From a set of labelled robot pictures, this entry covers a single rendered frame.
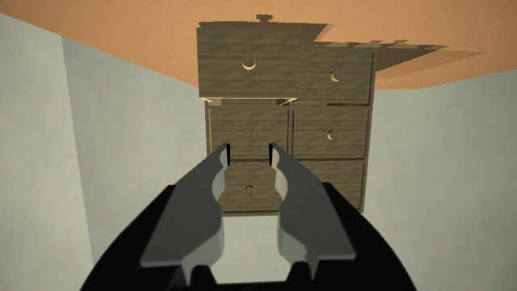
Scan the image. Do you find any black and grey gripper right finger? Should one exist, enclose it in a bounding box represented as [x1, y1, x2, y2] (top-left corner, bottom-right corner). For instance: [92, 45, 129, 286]
[269, 142, 417, 291]

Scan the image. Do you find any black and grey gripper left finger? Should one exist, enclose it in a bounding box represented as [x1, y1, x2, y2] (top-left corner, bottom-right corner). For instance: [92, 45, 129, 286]
[79, 143, 230, 291]

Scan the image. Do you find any brown wooden chest of drawers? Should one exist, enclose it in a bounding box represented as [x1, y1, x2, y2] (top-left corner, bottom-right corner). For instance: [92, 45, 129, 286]
[204, 45, 378, 217]

